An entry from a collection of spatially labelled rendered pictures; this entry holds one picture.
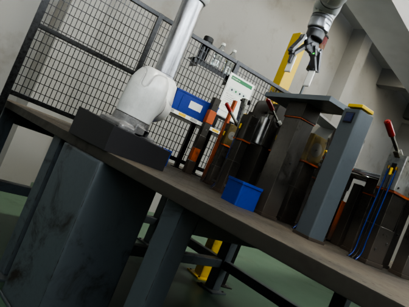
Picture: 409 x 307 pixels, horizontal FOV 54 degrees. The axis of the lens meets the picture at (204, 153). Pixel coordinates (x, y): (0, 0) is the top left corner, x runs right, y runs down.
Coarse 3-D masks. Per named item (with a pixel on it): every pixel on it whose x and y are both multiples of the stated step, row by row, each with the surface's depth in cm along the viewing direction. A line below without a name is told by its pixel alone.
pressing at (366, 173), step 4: (320, 160) 170; (320, 164) 184; (356, 168) 154; (352, 172) 168; (356, 172) 163; (360, 172) 152; (364, 172) 150; (368, 172) 149; (372, 172) 148; (352, 176) 177; (356, 176) 174; (360, 176) 169; (364, 176) 164; (368, 176) 157; (372, 176) 147; (376, 176) 145; (364, 180) 171
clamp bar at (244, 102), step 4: (240, 100) 221; (244, 100) 221; (240, 104) 223; (244, 104) 221; (248, 104) 224; (240, 108) 222; (244, 108) 221; (240, 112) 222; (244, 112) 222; (240, 116) 221
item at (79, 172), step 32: (64, 160) 158; (96, 160) 144; (64, 192) 151; (96, 192) 144; (128, 192) 153; (32, 224) 160; (64, 224) 145; (96, 224) 147; (128, 224) 157; (32, 256) 152; (64, 256) 142; (96, 256) 151; (128, 256) 162; (32, 288) 146; (64, 288) 145; (96, 288) 155
